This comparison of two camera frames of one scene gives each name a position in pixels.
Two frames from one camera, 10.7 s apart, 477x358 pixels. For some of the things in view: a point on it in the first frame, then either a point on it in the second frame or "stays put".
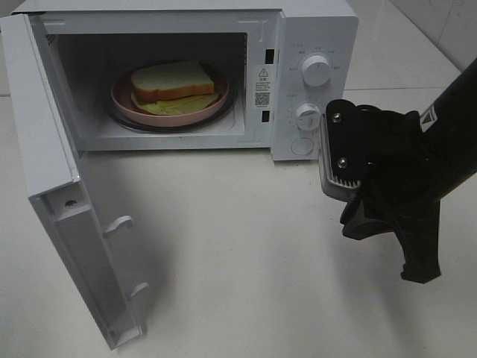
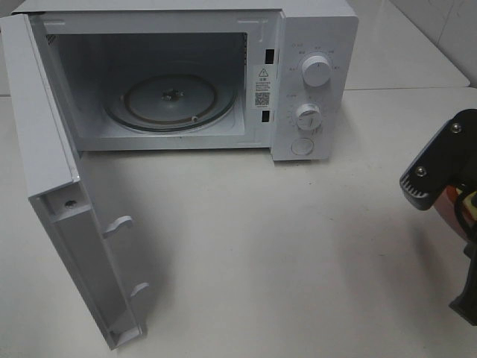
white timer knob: x=308 y=117 stays put
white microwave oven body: x=200 y=75 stays put
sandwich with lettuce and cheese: x=174 y=88 to x=470 y=208
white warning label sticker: x=262 y=86 stays put
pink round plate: x=168 y=94 to x=446 y=207
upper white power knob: x=316 y=70 stays put
